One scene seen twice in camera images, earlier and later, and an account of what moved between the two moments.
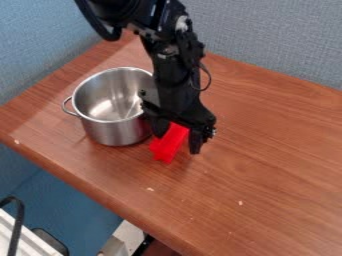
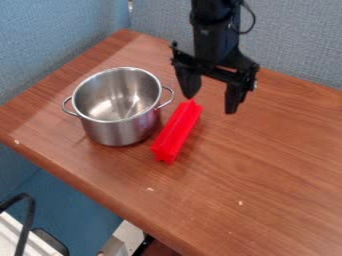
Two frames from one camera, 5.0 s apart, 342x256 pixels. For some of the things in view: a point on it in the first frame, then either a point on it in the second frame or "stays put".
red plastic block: (166, 146) stays put
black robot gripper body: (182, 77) to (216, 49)
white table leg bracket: (125, 241) stays put
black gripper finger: (200, 134) to (236, 93)
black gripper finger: (160, 123) to (190, 77)
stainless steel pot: (106, 102) stays put
